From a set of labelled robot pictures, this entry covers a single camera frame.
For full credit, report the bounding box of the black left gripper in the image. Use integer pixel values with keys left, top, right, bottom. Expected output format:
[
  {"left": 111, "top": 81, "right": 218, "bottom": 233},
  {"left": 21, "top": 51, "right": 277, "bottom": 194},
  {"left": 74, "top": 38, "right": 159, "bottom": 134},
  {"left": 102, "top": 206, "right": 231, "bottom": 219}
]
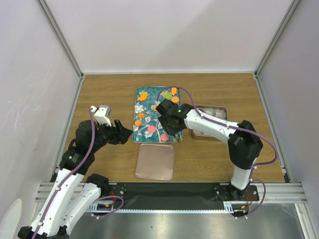
[{"left": 90, "top": 119, "right": 133, "bottom": 152}]

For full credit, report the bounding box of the pink round cookie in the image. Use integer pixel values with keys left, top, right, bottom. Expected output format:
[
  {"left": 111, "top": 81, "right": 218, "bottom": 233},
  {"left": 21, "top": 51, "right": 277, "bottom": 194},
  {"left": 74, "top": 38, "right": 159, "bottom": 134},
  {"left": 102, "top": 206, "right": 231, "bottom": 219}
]
[
  {"left": 148, "top": 125, "right": 156, "bottom": 133},
  {"left": 160, "top": 133, "right": 168, "bottom": 141}
]

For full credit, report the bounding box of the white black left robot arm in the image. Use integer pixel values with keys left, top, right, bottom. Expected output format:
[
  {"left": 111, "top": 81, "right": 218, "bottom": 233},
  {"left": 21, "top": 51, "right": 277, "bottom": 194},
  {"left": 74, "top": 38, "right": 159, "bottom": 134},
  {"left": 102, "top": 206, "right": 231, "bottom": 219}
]
[{"left": 17, "top": 119, "right": 133, "bottom": 239}]

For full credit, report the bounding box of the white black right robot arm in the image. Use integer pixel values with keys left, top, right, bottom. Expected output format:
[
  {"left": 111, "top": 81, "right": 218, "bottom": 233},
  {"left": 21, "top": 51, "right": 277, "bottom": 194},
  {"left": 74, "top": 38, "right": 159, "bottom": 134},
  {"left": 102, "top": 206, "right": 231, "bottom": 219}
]
[{"left": 156, "top": 99, "right": 263, "bottom": 200}]

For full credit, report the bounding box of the orange round cookie upper right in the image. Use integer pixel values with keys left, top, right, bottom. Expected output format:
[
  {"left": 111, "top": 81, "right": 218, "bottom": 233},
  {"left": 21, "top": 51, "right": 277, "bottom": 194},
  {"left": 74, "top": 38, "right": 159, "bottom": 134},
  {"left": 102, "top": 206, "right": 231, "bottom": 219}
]
[{"left": 171, "top": 96, "right": 179, "bottom": 104}]

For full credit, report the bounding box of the orange pumpkin cookie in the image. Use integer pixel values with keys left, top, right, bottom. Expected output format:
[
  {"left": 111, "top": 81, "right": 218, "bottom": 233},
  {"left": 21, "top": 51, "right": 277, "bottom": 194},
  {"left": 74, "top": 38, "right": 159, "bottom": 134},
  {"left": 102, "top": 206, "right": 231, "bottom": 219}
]
[{"left": 138, "top": 112, "right": 146, "bottom": 119}]

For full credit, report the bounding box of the teal floral serving tray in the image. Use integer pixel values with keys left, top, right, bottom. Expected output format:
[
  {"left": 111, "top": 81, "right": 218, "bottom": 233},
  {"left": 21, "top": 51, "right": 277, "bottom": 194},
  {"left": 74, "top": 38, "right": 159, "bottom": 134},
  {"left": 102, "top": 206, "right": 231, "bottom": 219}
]
[{"left": 132, "top": 86, "right": 183, "bottom": 143}]

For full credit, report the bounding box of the green round cookie upper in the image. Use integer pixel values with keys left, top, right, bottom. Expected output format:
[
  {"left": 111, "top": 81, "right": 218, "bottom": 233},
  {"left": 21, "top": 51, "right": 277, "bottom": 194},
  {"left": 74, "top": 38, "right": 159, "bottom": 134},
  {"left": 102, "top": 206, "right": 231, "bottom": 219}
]
[{"left": 164, "top": 93, "right": 172, "bottom": 100}]

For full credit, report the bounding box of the orange leaf cookie top right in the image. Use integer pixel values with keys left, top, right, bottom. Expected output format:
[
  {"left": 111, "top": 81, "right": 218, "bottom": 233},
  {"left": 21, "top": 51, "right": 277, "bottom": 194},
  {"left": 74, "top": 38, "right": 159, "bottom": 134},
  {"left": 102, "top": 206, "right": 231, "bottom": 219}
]
[{"left": 170, "top": 87, "right": 177, "bottom": 96}]

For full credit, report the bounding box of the rose gold tin lid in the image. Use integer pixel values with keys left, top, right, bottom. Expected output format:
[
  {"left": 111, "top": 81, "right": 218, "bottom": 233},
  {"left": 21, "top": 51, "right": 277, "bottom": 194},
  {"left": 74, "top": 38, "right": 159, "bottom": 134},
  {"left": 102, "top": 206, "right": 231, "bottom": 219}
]
[{"left": 135, "top": 143, "right": 175, "bottom": 181}]

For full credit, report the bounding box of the rose gold cookie tin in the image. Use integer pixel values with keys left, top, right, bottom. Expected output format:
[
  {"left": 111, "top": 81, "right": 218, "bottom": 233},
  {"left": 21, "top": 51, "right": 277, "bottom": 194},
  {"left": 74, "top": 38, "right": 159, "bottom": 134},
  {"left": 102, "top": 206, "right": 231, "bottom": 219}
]
[{"left": 191, "top": 105, "right": 228, "bottom": 141}]

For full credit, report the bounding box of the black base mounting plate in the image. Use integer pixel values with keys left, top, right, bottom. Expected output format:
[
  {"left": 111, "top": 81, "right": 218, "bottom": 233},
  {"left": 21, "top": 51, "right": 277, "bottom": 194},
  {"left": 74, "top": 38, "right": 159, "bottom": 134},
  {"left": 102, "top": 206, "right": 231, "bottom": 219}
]
[{"left": 110, "top": 182, "right": 259, "bottom": 211}]

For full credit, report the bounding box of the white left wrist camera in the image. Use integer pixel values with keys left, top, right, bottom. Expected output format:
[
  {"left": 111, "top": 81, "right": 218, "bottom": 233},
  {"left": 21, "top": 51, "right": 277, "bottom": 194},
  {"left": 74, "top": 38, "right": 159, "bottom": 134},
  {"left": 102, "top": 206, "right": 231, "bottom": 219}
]
[{"left": 90, "top": 105, "right": 112, "bottom": 126}]

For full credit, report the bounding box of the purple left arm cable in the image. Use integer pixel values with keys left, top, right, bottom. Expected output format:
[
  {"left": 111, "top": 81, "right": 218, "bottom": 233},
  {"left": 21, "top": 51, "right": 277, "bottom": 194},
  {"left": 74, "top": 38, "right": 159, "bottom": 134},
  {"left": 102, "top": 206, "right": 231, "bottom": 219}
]
[{"left": 31, "top": 107, "right": 125, "bottom": 239}]

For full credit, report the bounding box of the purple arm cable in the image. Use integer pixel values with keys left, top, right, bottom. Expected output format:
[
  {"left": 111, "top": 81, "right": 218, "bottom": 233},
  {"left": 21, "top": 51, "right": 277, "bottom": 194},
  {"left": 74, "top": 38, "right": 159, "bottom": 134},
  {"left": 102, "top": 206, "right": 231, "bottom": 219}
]
[
  {"left": 157, "top": 86, "right": 278, "bottom": 220},
  {"left": 31, "top": 107, "right": 125, "bottom": 239}
]

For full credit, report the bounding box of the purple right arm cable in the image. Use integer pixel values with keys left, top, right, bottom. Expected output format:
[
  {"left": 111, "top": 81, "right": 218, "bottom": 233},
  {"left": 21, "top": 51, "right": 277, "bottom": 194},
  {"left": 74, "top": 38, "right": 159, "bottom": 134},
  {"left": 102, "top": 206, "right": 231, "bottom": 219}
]
[{"left": 157, "top": 86, "right": 278, "bottom": 220}]

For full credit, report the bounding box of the aluminium cable rail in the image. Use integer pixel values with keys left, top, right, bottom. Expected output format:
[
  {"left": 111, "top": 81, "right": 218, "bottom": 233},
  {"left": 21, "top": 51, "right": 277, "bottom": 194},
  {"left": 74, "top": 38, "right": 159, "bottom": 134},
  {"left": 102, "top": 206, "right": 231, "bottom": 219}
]
[{"left": 34, "top": 183, "right": 309, "bottom": 214}]

